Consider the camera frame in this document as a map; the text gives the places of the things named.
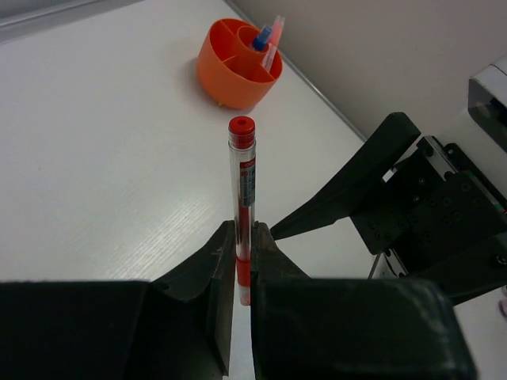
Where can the orange highlighter pen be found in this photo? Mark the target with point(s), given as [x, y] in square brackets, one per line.
[277, 30]
[268, 59]

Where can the orange round compartment container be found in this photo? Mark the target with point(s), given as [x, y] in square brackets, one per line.
[230, 71]

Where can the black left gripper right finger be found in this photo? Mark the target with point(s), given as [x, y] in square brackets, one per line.
[271, 275]

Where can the red gel pen long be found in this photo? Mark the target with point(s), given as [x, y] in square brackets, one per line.
[242, 151]

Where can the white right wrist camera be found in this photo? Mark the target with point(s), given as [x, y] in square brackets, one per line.
[481, 128]

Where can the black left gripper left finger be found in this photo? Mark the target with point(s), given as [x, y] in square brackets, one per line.
[193, 310]

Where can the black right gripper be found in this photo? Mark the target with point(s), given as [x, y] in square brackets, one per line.
[427, 212]

